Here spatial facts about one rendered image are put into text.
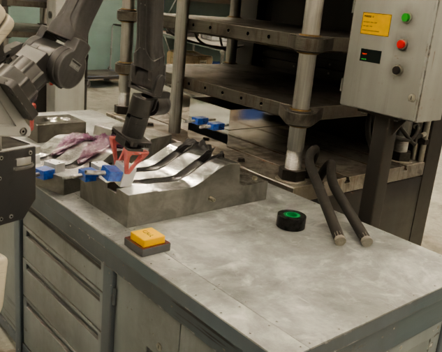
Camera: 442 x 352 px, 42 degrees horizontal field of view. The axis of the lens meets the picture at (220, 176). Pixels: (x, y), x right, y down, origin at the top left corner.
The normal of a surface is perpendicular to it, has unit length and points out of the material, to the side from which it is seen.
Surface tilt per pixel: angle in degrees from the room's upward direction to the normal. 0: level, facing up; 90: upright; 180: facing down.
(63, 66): 100
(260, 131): 90
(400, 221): 90
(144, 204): 90
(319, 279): 0
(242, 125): 90
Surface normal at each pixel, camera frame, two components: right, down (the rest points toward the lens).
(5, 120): 0.80, 0.25
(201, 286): 0.09, -0.95
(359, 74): -0.77, 0.12
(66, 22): -0.32, -0.20
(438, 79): 0.64, 0.28
